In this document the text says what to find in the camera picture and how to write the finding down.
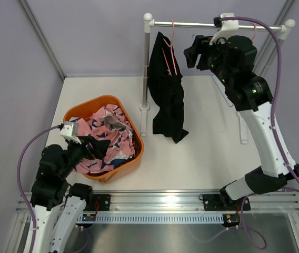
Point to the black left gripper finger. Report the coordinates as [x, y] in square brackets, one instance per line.
[89, 140]
[101, 148]

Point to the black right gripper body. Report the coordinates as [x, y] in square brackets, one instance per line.
[211, 56]

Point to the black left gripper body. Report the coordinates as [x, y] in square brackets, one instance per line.
[76, 153]

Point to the pink hanger of black shorts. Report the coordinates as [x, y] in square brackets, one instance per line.
[170, 45]

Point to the pink patterned shorts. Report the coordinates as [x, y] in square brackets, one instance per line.
[108, 123]

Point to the black shorts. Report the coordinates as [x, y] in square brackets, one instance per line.
[167, 92]

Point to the blue hanger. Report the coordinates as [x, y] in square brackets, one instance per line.
[216, 81]

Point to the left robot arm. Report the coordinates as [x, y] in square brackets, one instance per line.
[55, 205]

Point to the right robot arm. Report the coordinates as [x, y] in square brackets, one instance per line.
[257, 118]

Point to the orange plastic basket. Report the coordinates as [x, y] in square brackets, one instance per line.
[85, 110]

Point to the metal clothes rack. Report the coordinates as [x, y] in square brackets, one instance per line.
[228, 56]

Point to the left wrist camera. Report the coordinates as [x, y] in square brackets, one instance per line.
[69, 132]

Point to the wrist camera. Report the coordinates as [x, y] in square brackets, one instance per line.
[69, 132]
[226, 29]

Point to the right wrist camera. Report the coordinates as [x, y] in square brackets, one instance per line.
[226, 29]

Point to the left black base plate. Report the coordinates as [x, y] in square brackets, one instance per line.
[101, 202]

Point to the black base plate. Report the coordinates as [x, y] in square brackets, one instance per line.
[216, 202]
[101, 202]

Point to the aluminium mounting rail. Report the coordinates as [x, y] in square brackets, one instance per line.
[178, 201]

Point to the white slotted cable duct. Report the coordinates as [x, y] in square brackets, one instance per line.
[154, 218]

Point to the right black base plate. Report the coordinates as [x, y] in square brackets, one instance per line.
[216, 202]

